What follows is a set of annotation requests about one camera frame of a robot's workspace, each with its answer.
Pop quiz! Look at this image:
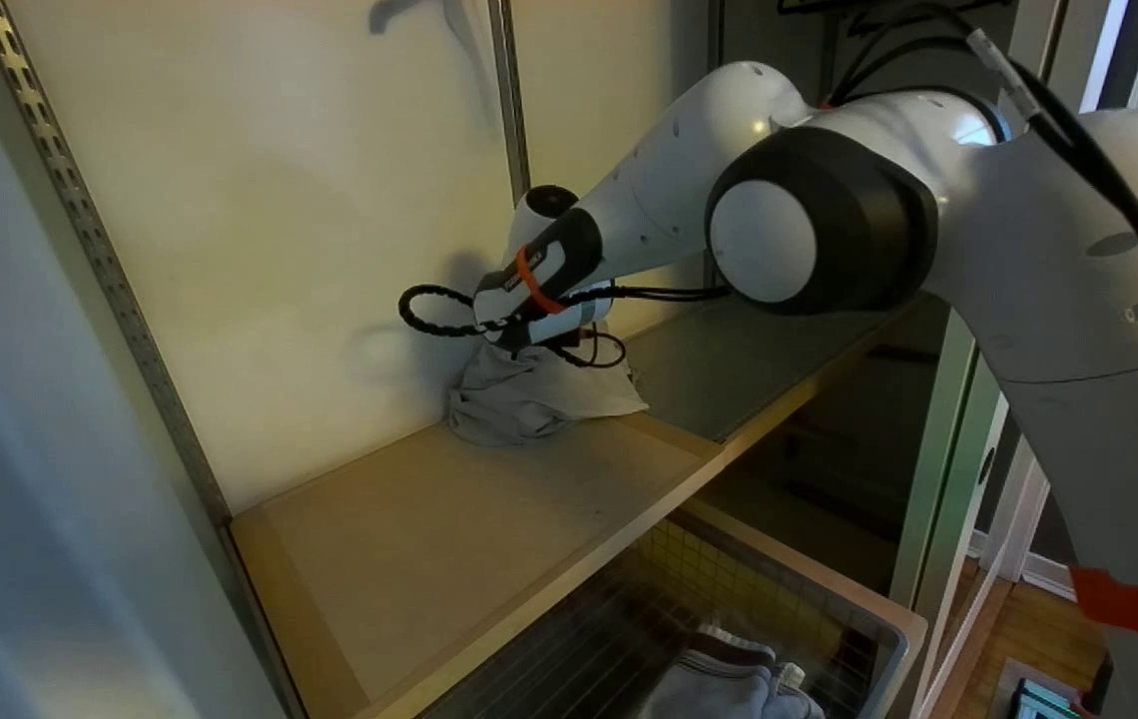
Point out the teal object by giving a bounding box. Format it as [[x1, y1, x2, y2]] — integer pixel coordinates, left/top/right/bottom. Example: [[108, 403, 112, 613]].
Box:
[[1005, 674, 1088, 719]]

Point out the narrow orange cable strap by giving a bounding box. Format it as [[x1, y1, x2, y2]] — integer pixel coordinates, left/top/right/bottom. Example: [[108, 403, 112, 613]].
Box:
[[509, 249, 576, 319]]

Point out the slotted metal shelf rail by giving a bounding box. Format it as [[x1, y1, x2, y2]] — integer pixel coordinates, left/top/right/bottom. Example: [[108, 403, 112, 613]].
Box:
[[0, 0, 310, 719], [485, 0, 534, 205]]

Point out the wire mesh basket drawer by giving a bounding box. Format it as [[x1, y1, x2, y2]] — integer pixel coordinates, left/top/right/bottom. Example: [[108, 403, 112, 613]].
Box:
[[421, 510, 929, 719]]

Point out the white towel with dark stripe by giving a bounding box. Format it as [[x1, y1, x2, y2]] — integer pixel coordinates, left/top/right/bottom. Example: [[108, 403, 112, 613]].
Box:
[[632, 618, 829, 719]]

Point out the white door frame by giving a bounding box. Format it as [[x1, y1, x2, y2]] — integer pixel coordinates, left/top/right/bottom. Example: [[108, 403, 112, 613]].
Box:
[[917, 432, 1064, 719]]

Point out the wooden shelf board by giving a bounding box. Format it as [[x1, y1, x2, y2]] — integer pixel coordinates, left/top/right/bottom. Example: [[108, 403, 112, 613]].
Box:
[[222, 403, 732, 719]]

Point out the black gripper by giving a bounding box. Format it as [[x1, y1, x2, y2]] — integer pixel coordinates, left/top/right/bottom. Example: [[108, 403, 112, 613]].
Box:
[[497, 311, 599, 359]]

